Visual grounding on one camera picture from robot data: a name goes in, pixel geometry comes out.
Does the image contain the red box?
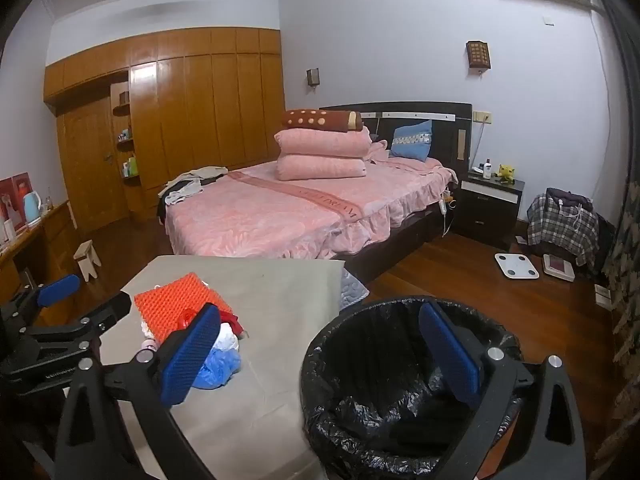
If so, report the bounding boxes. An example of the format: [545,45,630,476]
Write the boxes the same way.
[0,172,36,233]

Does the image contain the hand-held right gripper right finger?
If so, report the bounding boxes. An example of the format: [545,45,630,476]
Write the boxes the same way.
[418,301,587,480]

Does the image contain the plaid cloth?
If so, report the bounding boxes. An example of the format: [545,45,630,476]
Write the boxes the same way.
[527,192,599,266]

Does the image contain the small wooden stool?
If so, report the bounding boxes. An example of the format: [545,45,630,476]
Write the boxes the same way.
[73,240,102,282]

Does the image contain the blue pillow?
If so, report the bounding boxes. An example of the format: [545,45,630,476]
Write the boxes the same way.
[389,120,433,162]

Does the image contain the pile of clothes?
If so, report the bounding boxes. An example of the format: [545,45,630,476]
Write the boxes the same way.
[156,165,228,223]

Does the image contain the light blue kettle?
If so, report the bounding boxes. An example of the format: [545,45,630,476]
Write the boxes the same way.
[22,191,43,226]

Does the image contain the wooden desk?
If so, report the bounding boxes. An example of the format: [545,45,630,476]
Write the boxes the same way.
[0,200,76,311]

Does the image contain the brown lattice wall lamp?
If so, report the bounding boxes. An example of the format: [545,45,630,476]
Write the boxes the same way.
[466,40,492,71]

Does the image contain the dark nightstand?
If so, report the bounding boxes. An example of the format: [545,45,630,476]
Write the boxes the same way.
[454,170,526,251]

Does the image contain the trash bin with black bag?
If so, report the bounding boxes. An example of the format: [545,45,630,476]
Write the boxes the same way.
[300,297,541,480]

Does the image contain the white bathroom scale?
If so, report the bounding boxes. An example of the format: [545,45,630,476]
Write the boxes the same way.
[495,252,541,280]

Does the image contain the grey quilted mat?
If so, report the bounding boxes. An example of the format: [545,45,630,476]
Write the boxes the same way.
[340,267,371,313]

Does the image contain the scale with red panel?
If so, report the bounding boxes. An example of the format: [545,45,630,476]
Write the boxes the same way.
[542,253,577,282]

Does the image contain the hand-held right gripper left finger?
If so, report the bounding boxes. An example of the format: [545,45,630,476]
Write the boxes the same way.
[52,302,223,480]

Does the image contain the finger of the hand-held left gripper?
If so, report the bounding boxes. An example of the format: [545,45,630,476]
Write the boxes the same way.
[20,291,132,356]
[0,274,82,333]

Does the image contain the blue plastic bag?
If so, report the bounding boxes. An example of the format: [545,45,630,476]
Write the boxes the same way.
[192,347,242,390]

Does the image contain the brown dotted pillow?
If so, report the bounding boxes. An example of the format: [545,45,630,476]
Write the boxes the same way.
[281,108,363,132]

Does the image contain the wooden wardrobe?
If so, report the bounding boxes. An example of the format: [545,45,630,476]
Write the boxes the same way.
[44,27,286,221]

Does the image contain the patterned curtain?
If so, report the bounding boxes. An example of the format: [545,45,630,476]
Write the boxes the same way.
[597,125,640,411]

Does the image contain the dark wooden bed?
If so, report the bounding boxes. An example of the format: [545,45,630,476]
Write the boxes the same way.
[162,102,473,286]

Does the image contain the pink bed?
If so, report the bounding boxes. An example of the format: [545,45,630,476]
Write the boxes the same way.
[165,155,458,261]

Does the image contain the white tissue wad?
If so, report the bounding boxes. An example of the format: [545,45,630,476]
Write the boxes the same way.
[212,321,242,361]

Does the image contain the orange foam net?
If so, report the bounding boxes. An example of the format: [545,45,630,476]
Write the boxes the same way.
[134,272,236,346]

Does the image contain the wooden door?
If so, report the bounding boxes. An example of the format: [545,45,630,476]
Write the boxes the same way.
[56,97,123,233]

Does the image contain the red cloth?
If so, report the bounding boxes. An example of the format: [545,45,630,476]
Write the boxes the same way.
[177,307,247,336]

